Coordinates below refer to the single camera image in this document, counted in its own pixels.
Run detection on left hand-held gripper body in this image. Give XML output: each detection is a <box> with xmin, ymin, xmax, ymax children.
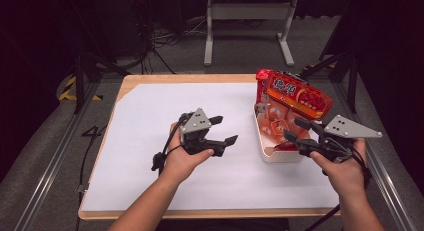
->
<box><xmin>178</xmin><ymin>107</ymin><xmax>228</xmax><ymax>158</ymax></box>

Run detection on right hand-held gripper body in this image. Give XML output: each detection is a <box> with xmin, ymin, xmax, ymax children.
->
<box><xmin>296</xmin><ymin>114</ymin><xmax>383</xmax><ymax>164</ymax></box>

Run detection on white plastic box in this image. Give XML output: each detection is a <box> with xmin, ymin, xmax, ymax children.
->
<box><xmin>253</xmin><ymin>104</ymin><xmax>318</xmax><ymax>164</ymax></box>

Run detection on large orange clear food packet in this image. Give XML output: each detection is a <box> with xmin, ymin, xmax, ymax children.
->
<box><xmin>254</xmin><ymin>69</ymin><xmax>334</xmax><ymax>150</ymax></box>

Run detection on black and red food packet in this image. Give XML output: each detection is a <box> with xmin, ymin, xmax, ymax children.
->
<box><xmin>254</xmin><ymin>68</ymin><xmax>309</xmax><ymax>105</ymax></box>

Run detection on person's left hand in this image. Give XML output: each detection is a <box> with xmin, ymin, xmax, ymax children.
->
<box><xmin>159</xmin><ymin>121</ymin><xmax>215</xmax><ymax>185</ymax></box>

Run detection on person's right hand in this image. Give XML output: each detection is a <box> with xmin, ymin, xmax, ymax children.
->
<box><xmin>309</xmin><ymin>137</ymin><xmax>368</xmax><ymax>195</ymax></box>

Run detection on black metal stand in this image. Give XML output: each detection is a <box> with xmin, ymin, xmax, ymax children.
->
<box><xmin>71</xmin><ymin>40</ymin><xmax>131</xmax><ymax>115</ymax></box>
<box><xmin>301</xmin><ymin>50</ymin><xmax>359</xmax><ymax>114</ymax></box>

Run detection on white table mat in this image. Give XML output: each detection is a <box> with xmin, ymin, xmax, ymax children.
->
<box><xmin>80</xmin><ymin>82</ymin><xmax>341</xmax><ymax>212</ymax></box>

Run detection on grey metal stand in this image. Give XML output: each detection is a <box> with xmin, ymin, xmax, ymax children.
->
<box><xmin>203</xmin><ymin>0</ymin><xmax>299</xmax><ymax>68</ymax></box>

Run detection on yellow black hazard tape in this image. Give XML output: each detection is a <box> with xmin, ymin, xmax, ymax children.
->
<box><xmin>58</xmin><ymin>75</ymin><xmax>103</xmax><ymax>102</ymax></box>

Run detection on left hand-held gripper cable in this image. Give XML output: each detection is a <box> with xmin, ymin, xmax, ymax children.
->
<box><xmin>150</xmin><ymin>114</ymin><xmax>188</xmax><ymax>174</ymax></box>

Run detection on hand-held gripper cable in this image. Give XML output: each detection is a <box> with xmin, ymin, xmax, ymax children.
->
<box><xmin>150</xmin><ymin>114</ymin><xmax>188</xmax><ymax>174</ymax></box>
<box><xmin>304</xmin><ymin>147</ymin><xmax>373</xmax><ymax>231</ymax></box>

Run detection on aluminium floor rail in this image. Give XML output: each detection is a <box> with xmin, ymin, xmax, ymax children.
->
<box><xmin>333</xmin><ymin>80</ymin><xmax>418</xmax><ymax>231</ymax></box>
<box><xmin>13</xmin><ymin>80</ymin><xmax>101</xmax><ymax>231</ymax></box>

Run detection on right hand-held gripper cable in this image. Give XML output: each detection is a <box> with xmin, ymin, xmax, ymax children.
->
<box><xmin>304</xmin><ymin>147</ymin><xmax>373</xmax><ymax>231</ymax></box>

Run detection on black floor cables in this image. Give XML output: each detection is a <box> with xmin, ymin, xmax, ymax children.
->
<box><xmin>133</xmin><ymin>17</ymin><xmax>208</xmax><ymax>75</ymax></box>

